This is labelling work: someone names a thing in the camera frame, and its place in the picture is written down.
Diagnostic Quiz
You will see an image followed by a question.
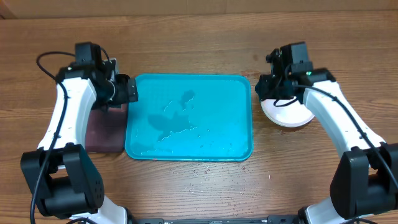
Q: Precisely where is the white plate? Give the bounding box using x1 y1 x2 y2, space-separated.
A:
261 98 315 128

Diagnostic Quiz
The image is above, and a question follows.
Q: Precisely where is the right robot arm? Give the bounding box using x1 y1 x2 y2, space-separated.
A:
255 68 397 223

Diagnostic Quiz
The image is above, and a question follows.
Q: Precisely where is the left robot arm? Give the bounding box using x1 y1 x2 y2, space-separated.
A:
21 65 137 223

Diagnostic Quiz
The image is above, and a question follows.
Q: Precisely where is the black tray with soapy water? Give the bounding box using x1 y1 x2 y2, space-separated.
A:
85 104 128 153

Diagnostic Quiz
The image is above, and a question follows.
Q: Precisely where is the teal plastic serving tray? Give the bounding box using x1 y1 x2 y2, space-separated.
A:
124 73 254 162

